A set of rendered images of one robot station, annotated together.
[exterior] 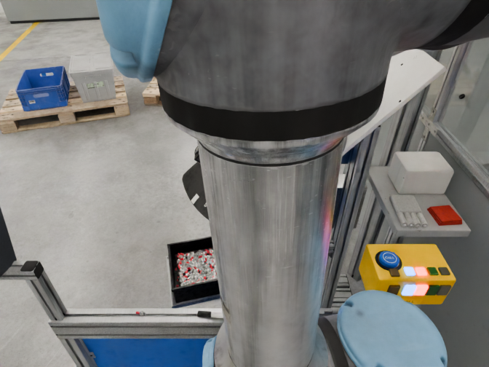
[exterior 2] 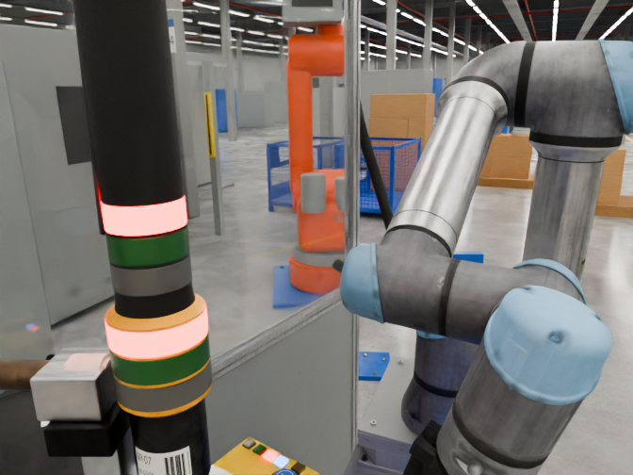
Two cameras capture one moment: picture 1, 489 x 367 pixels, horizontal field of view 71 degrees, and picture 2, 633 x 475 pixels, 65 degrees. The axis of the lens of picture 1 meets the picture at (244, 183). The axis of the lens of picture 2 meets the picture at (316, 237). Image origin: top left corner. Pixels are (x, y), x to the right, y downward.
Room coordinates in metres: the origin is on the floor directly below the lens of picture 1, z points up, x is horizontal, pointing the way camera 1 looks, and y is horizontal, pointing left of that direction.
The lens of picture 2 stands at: (0.96, 0.12, 1.66)
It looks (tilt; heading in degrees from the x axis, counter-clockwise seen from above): 16 degrees down; 217
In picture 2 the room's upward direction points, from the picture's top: 1 degrees counter-clockwise
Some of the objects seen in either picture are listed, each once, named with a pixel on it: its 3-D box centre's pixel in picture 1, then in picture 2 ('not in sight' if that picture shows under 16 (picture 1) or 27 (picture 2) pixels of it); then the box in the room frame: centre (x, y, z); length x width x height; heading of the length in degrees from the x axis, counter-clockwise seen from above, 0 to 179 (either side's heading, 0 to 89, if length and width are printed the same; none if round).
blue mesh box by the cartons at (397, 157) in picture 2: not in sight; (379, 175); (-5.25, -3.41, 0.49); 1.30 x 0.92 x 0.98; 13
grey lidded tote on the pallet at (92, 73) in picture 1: (95, 76); not in sight; (3.57, 1.58, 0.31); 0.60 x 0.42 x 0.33; 19
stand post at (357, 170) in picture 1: (338, 244); not in sight; (0.97, -0.39, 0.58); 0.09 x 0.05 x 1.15; 0
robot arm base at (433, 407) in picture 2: not in sight; (445, 394); (0.19, -0.17, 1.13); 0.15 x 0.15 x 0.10
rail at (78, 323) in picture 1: (229, 323); not in sight; (0.48, 0.04, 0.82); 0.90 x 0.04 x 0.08; 90
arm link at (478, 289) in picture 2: not in sight; (517, 310); (0.52, 0.02, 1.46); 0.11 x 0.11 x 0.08; 10
